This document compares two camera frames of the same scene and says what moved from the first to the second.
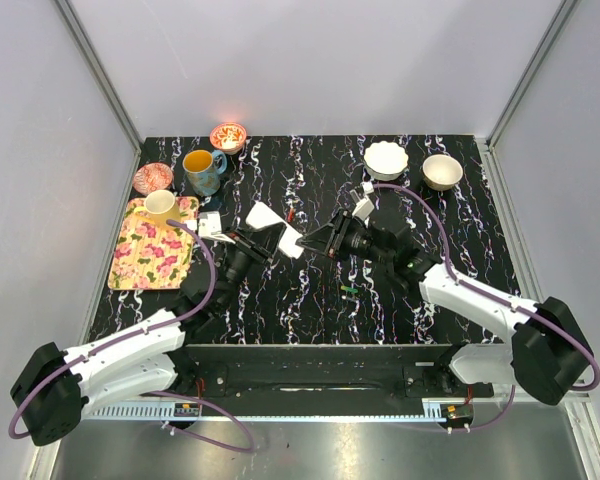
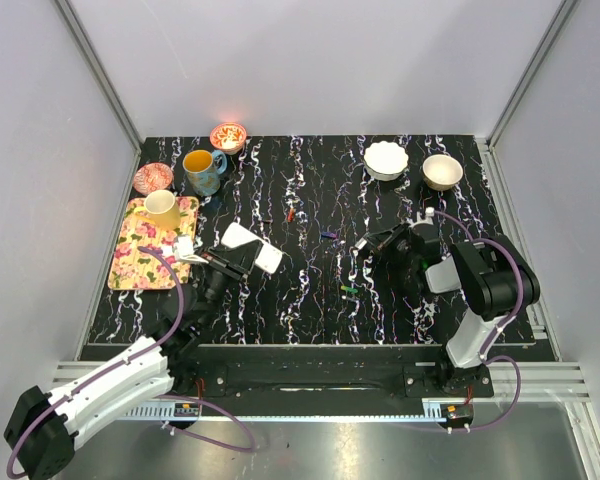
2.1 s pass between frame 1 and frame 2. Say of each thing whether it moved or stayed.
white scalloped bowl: stayed
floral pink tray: stayed
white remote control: moved
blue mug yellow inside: stayed
